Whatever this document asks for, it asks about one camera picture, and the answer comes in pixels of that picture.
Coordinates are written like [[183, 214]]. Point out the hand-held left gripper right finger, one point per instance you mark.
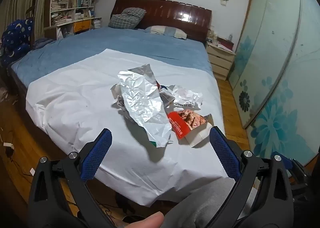
[[225, 153]]

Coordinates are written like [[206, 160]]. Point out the floral glass wardrobe door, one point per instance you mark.
[[287, 93], [257, 42]]

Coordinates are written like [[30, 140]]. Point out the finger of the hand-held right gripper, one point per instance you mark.
[[286, 160]]

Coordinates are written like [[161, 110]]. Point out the striped pillow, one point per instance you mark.
[[165, 30]]

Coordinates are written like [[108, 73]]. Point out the pale wooden nightstand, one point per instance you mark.
[[221, 60]]

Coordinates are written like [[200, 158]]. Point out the red book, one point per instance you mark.
[[226, 44]]

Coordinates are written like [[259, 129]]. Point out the folded grey-blue cloth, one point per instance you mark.
[[43, 42]]

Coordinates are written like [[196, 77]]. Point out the blue moon print cloth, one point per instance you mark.
[[17, 37]]

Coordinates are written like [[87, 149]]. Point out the bed with blue sheet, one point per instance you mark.
[[150, 42]]

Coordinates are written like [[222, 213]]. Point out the dark wooden headboard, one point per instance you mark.
[[175, 12]]

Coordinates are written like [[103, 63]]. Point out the white bookshelf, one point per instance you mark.
[[72, 20]]

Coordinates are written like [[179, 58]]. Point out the deer wall ornament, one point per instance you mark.
[[224, 0]]

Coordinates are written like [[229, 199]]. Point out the white sheet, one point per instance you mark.
[[75, 93]]

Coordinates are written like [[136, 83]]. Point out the grey pants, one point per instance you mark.
[[200, 200]]

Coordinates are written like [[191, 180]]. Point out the grey plaid pillow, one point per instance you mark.
[[126, 17]]

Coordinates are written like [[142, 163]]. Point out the red snack packet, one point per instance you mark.
[[185, 120]]

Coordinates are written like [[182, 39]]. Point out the silver foil wrapper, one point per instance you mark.
[[140, 98]]

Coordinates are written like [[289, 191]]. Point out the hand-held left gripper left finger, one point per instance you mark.
[[100, 153]]

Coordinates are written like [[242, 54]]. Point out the white charger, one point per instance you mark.
[[8, 145]]

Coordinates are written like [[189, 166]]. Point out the white printed crumpled wrapper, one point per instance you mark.
[[185, 94]]

